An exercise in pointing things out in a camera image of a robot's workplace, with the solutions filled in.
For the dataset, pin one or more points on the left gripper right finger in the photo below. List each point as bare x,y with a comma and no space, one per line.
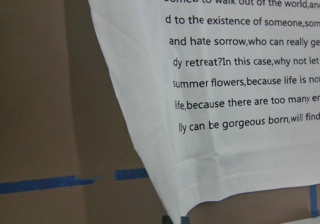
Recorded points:
184,220

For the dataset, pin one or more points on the blue tape grid lines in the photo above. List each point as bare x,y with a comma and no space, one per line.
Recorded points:
67,181

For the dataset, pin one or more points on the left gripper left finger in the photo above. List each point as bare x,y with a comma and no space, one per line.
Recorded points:
166,220

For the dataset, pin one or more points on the white long-sleeve printed shirt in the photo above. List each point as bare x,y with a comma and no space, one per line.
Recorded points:
220,97

